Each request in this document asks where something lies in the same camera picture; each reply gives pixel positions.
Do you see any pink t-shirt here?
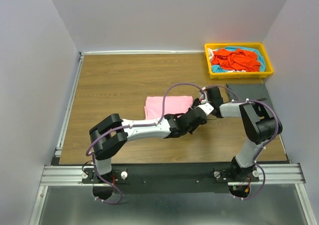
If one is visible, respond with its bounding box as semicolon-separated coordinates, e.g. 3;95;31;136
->
144;96;193;120

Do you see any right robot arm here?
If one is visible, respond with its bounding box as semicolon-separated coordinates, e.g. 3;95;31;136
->
204;86;283;181

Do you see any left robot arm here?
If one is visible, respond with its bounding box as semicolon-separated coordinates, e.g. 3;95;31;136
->
86;106;210;183

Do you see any blue t-shirt in bin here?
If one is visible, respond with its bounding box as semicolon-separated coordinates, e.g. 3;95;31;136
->
211;46;266;73

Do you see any white cloth in bin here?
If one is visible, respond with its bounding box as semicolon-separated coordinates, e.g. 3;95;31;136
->
207;48;216;64

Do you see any folded dark grey t-shirt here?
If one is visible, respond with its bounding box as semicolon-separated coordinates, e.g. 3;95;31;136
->
226;84;271;103

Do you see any orange t-shirt in bin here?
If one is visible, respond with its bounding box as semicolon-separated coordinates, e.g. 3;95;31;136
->
211;48;261;72

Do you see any yellow plastic bin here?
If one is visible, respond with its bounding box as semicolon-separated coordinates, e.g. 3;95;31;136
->
204;42;274;79

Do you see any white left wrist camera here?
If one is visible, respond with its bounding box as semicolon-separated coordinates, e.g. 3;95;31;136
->
197;103;214;116

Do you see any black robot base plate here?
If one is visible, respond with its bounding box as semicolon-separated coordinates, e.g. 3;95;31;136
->
82;163;260;201

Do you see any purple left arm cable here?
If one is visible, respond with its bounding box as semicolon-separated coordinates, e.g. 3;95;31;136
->
85;83;207;205

